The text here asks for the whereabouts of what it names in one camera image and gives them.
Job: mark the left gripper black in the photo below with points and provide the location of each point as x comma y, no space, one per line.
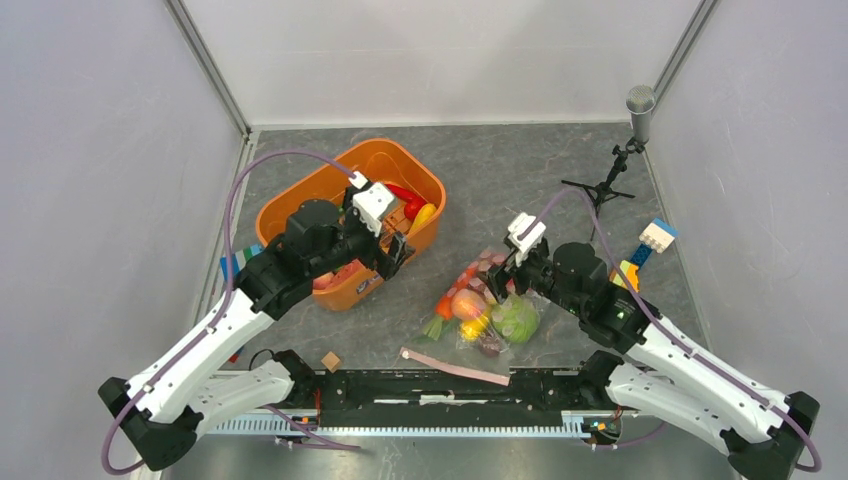
385,264

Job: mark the microphone on tripod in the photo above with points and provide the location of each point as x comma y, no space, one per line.
640,103

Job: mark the small wooden cube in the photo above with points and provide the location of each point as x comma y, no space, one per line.
331,361

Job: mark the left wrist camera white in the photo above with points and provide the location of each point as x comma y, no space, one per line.
374,202

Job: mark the yellow chili pepper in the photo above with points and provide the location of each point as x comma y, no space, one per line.
422,216

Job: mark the yellow mango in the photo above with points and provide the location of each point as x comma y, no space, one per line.
471,329

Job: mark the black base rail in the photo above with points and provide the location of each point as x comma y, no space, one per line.
533,397

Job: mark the white blue toy block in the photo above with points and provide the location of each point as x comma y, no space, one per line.
658,235

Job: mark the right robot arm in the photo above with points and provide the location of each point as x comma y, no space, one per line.
648,364

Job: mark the red chili pepper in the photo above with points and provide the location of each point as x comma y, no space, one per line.
406,195

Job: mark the orange plastic tub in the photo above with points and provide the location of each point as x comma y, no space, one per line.
380,160

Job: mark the orange carrot green top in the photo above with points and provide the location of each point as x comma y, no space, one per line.
442,314

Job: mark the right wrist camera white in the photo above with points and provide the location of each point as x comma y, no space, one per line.
524,233

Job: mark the red cherry bunch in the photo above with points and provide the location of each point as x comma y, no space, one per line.
475,273

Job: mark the blue green white block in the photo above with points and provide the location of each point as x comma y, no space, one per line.
235,263

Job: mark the watermelon slice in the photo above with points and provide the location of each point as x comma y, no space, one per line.
335,278

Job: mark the clear zip top bag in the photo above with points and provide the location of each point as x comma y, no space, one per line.
451,355

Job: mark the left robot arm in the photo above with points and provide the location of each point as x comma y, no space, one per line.
164,409

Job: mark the orange yellow toy block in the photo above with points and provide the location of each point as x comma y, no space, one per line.
631,267

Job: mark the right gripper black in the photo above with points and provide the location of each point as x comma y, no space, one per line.
501,273

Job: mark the green round fruit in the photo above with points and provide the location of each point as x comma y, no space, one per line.
516,319

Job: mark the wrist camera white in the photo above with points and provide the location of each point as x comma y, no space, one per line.
524,233
374,202

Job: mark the dark purple plum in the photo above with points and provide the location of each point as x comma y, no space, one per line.
491,345

